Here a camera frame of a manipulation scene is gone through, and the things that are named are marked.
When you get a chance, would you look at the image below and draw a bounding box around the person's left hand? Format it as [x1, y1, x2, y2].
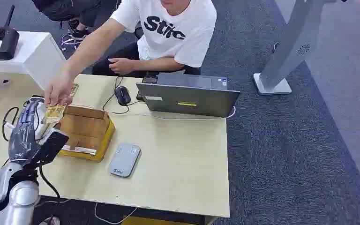
[108, 57, 135, 76]

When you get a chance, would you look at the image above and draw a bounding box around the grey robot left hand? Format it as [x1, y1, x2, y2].
[8, 97, 45, 162]

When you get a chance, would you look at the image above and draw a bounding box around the person's right hand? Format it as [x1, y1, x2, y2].
[44, 73, 75, 107]

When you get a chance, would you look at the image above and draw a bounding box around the yellow printed card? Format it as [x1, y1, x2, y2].
[44, 105, 67, 126]

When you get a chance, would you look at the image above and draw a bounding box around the black computer mouse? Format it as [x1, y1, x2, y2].
[114, 86, 132, 106]

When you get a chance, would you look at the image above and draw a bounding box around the white cabinet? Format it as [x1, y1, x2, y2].
[0, 31, 68, 91]

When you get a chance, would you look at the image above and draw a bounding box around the brown card box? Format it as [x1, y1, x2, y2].
[56, 105, 116, 163]

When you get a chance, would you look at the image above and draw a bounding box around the office chair base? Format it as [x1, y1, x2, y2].
[60, 19, 90, 52]

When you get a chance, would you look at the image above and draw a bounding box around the person in white shirt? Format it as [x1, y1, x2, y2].
[44, 0, 218, 108]

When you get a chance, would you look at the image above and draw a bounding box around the person in black clothes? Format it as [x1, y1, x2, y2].
[30, 0, 122, 40]

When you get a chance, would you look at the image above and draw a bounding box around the grey laptop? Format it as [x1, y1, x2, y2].
[135, 72, 241, 119]

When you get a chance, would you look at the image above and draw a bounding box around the black router with antennas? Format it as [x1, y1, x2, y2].
[0, 4, 20, 62]

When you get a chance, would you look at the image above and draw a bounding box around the grey card reader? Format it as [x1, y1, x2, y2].
[108, 142, 142, 179]

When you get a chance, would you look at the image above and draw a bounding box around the yellow box under desk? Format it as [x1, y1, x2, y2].
[121, 216, 196, 225]

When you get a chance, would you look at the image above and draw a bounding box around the grey kiosk stand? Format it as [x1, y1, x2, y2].
[253, 0, 349, 96]

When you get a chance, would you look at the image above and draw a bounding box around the black looped cable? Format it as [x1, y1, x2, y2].
[1, 106, 20, 142]

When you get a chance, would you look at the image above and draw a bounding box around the black mouse cable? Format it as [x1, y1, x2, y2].
[102, 76, 144, 115]

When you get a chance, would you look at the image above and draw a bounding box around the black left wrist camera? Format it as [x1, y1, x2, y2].
[30, 128, 69, 166]

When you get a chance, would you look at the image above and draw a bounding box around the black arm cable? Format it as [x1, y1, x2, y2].
[38, 164, 62, 218]

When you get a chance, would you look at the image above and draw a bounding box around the white laptop cable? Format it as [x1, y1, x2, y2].
[114, 105, 237, 121]

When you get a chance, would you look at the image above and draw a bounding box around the white cable under desk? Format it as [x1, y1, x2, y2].
[93, 202, 139, 225]

